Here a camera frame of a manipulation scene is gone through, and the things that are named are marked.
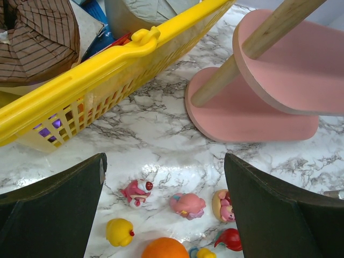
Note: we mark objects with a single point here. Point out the white and blue box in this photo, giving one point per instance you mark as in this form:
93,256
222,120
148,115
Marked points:
95,34

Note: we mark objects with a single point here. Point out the grey paper-wrapped roll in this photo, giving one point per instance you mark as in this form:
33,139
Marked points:
129,16

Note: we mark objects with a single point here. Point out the pink bear donut toy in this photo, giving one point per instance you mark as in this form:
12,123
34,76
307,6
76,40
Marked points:
222,206

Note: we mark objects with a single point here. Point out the orange fruit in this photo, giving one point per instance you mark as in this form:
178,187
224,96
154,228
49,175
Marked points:
165,248

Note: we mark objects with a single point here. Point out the pink three-tier wooden shelf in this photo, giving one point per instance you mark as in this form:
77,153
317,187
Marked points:
285,72

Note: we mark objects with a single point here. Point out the brown striped wrapped roll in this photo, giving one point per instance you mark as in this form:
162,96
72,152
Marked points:
39,41

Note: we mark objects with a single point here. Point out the red strawberry figure toy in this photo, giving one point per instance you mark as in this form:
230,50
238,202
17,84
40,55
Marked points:
230,239

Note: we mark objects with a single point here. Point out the yellow plastic shopping basket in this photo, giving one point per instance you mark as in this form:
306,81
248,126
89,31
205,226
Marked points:
55,112

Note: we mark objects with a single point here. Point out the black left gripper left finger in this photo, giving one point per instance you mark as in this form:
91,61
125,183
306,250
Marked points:
53,217

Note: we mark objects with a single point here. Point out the yellow duck toy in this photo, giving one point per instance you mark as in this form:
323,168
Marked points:
119,232

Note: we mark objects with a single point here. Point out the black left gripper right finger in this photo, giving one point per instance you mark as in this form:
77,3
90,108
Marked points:
278,219

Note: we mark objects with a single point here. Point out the pink round planet toy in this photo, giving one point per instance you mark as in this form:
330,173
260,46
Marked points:
187,205

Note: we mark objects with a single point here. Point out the small yellow minion toy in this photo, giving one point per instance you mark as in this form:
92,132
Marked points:
196,252

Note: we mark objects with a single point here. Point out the pink bear strawberry toy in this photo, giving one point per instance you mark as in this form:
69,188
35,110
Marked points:
137,191

